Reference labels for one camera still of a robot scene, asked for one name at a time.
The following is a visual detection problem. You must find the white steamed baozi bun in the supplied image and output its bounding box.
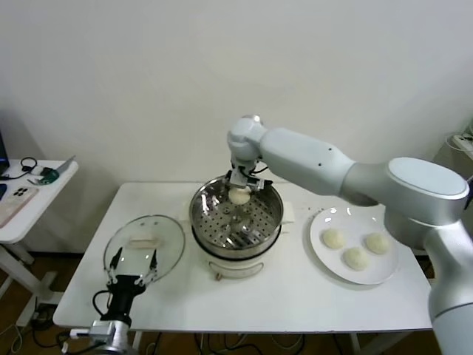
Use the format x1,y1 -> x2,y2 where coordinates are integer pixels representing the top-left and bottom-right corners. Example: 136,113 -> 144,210
319,228 -> 347,250
341,246 -> 371,271
228,187 -> 251,206
365,232 -> 392,256

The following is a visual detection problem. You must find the white round plate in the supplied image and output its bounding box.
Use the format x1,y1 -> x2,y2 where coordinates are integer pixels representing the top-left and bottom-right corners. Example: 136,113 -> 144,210
309,206 -> 401,285

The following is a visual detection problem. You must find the white side table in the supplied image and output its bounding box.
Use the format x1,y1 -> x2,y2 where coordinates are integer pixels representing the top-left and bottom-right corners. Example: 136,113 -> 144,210
0,158 -> 80,319

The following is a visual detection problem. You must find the grey side table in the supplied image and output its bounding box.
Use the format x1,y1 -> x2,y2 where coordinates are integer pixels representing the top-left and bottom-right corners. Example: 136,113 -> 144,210
432,138 -> 473,177

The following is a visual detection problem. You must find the white power strip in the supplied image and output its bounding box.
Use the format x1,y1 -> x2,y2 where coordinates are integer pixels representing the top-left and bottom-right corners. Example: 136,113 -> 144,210
452,131 -> 473,151

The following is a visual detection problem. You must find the floor power strip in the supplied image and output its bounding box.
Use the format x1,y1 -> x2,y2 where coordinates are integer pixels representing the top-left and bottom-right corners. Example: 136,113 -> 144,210
31,303 -> 56,326

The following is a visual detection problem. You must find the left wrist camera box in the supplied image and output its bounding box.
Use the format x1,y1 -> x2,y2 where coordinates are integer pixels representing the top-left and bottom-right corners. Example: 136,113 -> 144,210
90,319 -> 131,341

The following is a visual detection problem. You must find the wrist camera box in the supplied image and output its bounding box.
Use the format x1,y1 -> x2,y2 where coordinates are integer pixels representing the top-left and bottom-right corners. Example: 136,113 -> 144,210
251,176 -> 275,190
90,319 -> 131,341

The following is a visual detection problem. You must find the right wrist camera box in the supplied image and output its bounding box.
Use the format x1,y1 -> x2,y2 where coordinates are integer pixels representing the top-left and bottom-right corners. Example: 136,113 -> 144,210
251,176 -> 275,190

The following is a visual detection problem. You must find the phone in pink case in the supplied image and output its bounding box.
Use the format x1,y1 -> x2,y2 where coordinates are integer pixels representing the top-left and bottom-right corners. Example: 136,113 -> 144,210
0,186 -> 40,228

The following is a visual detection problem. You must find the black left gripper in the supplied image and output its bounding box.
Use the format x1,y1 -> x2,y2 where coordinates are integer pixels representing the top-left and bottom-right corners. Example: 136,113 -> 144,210
105,246 -> 160,323

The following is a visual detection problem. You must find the steel perforated steamer basket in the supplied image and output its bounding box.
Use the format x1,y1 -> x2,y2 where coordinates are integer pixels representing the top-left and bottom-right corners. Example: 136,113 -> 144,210
179,173 -> 296,260

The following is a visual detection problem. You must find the white electric cooking pot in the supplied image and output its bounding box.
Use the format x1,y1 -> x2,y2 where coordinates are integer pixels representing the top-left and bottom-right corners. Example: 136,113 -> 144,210
192,220 -> 293,283

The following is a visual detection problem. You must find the glass pot lid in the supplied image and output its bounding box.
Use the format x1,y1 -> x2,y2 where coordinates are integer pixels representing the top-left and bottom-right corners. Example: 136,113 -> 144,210
103,214 -> 186,285

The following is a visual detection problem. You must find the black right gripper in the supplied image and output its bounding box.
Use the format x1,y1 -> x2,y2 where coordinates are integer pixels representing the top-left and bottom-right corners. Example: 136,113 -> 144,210
225,168 -> 256,194

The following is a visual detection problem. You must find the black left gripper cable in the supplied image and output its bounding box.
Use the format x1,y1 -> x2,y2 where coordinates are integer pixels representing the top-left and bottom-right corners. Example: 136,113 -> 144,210
92,290 -> 115,322

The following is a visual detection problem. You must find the laptop with blue screen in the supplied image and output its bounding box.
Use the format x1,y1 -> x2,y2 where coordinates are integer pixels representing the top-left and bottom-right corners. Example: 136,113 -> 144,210
0,129 -> 10,175

